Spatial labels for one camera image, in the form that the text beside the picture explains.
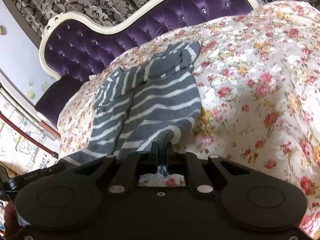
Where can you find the floral bedspread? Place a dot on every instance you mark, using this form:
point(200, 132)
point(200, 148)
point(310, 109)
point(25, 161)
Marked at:
point(258, 80)

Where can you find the purple tufted headboard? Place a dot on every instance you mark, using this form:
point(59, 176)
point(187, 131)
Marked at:
point(74, 47)

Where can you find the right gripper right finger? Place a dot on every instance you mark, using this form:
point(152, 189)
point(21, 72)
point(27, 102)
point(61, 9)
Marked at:
point(188, 165)

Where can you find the red pole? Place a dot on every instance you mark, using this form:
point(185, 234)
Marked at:
point(26, 136)

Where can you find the white cartoon storage box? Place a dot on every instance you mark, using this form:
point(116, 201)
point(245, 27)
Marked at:
point(18, 154)

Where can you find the grey white striped cardigan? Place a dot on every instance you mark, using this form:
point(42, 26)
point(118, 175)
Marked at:
point(157, 101)

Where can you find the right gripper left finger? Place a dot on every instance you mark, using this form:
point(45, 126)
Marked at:
point(135, 165)

